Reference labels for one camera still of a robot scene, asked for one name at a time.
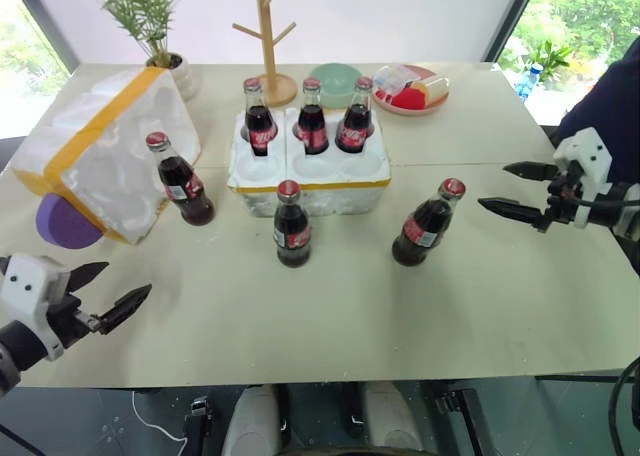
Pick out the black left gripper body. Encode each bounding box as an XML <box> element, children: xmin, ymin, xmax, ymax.
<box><xmin>46</xmin><ymin>291</ymin><xmax>109</xmax><ymax>351</ymax></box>

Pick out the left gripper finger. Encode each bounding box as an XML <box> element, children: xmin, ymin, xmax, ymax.
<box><xmin>96</xmin><ymin>283</ymin><xmax>153</xmax><ymax>335</ymax></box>
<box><xmin>66</xmin><ymin>261</ymin><xmax>111</xmax><ymax>294</ymax></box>

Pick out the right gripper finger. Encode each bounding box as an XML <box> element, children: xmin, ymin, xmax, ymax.
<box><xmin>502</xmin><ymin>160</ymin><xmax>559</xmax><ymax>183</ymax></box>
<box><xmin>476</xmin><ymin>197</ymin><xmax>545</xmax><ymax>230</ymax></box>

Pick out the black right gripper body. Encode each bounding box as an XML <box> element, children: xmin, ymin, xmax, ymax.
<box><xmin>536</xmin><ymin>159</ymin><xmax>585</xmax><ymax>235</ymax></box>

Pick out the glass cola bottle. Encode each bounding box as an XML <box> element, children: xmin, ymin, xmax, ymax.
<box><xmin>241</xmin><ymin>76</ymin><xmax>280</xmax><ymax>157</ymax></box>
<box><xmin>391</xmin><ymin>177</ymin><xmax>469</xmax><ymax>268</ymax></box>
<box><xmin>334</xmin><ymin>75</ymin><xmax>377</xmax><ymax>155</ymax></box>
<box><xmin>295</xmin><ymin>76</ymin><xmax>332</xmax><ymax>156</ymax></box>
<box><xmin>144</xmin><ymin>131</ymin><xmax>217</xmax><ymax>227</ymax></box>
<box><xmin>272</xmin><ymin>179</ymin><xmax>314</xmax><ymax>269</ymax></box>

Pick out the white foam lid yellow tape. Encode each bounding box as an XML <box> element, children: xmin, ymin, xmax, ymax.
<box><xmin>11</xmin><ymin>66</ymin><xmax>203</xmax><ymax>248</ymax></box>

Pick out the white foam bottle crate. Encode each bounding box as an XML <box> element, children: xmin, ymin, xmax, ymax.
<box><xmin>225</xmin><ymin>106</ymin><xmax>392</xmax><ymax>220</ymax></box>

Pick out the purple round disc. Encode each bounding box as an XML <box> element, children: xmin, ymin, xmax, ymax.
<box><xmin>35</xmin><ymin>192</ymin><xmax>105</xmax><ymax>251</ymax></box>

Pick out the blue water bottle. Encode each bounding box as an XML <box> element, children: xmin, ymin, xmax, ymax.
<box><xmin>516</xmin><ymin>62</ymin><xmax>545</xmax><ymax>103</ymax></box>

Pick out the person in dark clothing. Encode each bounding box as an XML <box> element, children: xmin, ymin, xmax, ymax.
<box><xmin>556</xmin><ymin>39</ymin><xmax>640</xmax><ymax>178</ymax></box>

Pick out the green leafy plant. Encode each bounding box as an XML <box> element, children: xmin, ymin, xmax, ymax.
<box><xmin>524</xmin><ymin>39</ymin><xmax>575</xmax><ymax>88</ymax></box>

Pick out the pink plate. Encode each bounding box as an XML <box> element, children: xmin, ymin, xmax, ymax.
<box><xmin>371</xmin><ymin>64</ymin><xmax>452</xmax><ymax>119</ymax></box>

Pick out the cream toy bread roll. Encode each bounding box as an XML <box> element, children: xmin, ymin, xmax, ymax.
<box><xmin>411</xmin><ymin>74</ymin><xmax>451</xmax><ymax>105</ymax></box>

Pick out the black floor stand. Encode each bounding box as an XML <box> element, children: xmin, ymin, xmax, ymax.
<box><xmin>183</xmin><ymin>394</ymin><xmax>217</xmax><ymax>456</ymax></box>
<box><xmin>433</xmin><ymin>387</ymin><xmax>497</xmax><ymax>456</ymax></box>

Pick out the red toy food piece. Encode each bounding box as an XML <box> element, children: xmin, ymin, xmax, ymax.
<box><xmin>393</xmin><ymin>86</ymin><xmax>427</xmax><ymax>110</ymax></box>

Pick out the clear plastic container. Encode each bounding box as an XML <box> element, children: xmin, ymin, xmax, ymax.
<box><xmin>374</xmin><ymin>65</ymin><xmax>417</xmax><ymax>96</ymax></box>

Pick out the white rounded robot leg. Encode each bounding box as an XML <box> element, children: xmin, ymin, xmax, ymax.
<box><xmin>221</xmin><ymin>384</ymin><xmax>280</xmax><ymax>456</ymax></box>
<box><xmin>361</xmin><ymin>380</ymin><xmax>422</xmax><ymax>456</ymax></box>

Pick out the green bowl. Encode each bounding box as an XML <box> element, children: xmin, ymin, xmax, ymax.
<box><xmin>305</xmin><ymin>62</ymin><xmax>363</xmax><ymax>112</ymax></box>

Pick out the white plant pot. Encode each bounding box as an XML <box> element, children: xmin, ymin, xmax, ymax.
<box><xmin>144</xmin><ymin>52</ymin><xmax>202</xmax><ymax>103</ymax></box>

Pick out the green palm plant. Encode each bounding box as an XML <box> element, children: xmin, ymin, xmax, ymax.
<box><xmin>63</xmin><ymin>0</ymin><xmax>177</xmax><ymax>70</ymax></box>

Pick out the wooden mug tree stand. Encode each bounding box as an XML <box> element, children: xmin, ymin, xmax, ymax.
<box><xmin>231</xmin><ymin>0</ymin><xmax>302</xmax><ymax>109</ymax></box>

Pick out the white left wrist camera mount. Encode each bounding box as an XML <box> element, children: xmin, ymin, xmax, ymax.
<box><xmin>0</xmin><ymin>253</ymin><xmax>72</xmax><ymax>362</ymax></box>

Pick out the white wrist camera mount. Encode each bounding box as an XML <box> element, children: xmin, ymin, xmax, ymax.
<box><xmin>0</xmin><ymin>253</ymin><xmax>72</xmax><ymax>362</ymax></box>
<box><xmin>551</xmin><ymin>127</ymin><xmax>614</xmax><ymax>228</ymax></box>

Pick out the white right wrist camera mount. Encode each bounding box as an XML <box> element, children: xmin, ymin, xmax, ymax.
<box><xmin>551</xmin><ymin>127</ymin><xmax>614</xmax><ymax>228</ymax></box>

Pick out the white floor cable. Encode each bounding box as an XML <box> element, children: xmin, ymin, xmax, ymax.
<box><xmin>131</xmin><ymin>389</ymin><xmax>187</xmax><ymax>448</ymax></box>

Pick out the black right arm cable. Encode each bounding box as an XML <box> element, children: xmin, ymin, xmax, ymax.
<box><xmin>610</xmin><ymin>354</ymin><xmax>640</xmax><ymax>456</ymax></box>

